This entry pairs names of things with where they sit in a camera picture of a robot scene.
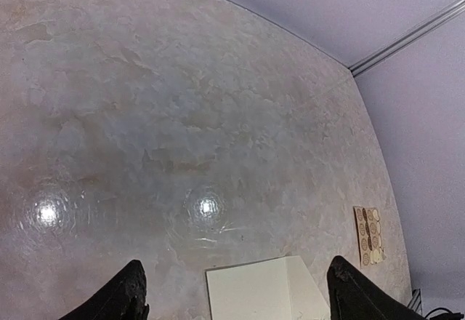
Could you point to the brown sticker sheet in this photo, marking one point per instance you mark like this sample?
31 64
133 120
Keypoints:
369 236

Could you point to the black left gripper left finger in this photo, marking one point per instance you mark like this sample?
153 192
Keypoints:
123 297

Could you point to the cream paper envelope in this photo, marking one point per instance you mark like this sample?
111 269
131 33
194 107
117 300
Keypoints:
280 288

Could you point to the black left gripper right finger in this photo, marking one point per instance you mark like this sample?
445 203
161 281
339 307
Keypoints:
353 296

